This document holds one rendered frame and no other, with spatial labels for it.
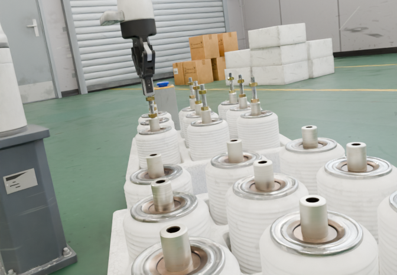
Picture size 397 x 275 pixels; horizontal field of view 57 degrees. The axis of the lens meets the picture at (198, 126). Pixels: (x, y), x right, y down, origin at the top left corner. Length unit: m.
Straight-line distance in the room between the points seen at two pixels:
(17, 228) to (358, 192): 0.65
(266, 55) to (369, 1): 3.04
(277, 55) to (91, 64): 3.40
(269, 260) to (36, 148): 0.60
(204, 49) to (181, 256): 4.47
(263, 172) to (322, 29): 6.44
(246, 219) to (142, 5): 0.53
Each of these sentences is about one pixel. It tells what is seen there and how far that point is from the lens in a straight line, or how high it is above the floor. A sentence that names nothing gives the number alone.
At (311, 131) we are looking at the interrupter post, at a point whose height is 0.28.
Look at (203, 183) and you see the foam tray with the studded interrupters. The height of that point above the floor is 0.14.
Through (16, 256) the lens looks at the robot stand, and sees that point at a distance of 0.87.
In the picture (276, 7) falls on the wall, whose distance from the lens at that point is 7.45.
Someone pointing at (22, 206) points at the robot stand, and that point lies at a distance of 0.84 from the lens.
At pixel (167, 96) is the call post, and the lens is 1.21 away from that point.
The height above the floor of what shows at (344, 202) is 0.23.
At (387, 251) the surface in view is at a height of 0.21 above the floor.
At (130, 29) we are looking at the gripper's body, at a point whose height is 0.48.
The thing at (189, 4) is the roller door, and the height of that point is 1.27.
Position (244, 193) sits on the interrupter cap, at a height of 0.25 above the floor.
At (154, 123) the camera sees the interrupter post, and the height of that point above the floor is 0.27.
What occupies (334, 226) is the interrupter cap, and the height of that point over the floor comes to 0.25.
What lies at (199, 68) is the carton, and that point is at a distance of 4.66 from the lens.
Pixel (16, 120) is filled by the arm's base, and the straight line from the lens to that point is 0.83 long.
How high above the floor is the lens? 0.41
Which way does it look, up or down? 11 degrees down
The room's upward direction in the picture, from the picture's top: 8 degrees counter-clockwise
